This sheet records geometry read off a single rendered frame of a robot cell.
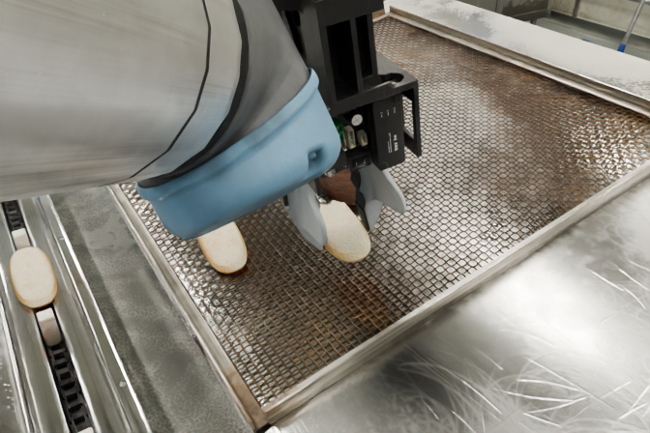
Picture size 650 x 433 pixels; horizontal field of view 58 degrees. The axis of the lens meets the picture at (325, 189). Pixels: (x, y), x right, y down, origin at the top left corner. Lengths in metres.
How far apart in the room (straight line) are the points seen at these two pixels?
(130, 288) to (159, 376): 0.13
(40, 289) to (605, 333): 0.48
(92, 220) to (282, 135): 0.59
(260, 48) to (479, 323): 0.32
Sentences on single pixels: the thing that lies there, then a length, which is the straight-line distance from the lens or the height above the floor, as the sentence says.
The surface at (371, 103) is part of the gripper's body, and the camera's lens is 0.33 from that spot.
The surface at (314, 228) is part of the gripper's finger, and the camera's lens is 0.40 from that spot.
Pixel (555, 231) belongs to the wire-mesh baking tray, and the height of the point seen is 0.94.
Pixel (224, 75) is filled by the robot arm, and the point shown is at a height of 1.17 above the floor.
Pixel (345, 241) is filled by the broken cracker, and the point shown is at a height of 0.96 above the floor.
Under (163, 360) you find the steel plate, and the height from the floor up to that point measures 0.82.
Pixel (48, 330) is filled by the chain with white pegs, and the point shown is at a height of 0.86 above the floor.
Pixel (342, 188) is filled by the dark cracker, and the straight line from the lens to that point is 0.56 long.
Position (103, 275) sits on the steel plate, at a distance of 0.67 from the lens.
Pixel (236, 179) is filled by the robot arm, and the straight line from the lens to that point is 0.19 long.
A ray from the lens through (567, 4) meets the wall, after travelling 4.68.
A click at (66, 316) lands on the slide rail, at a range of 0.59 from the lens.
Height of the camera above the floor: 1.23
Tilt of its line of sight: 32 degrees down
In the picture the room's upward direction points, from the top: straight up
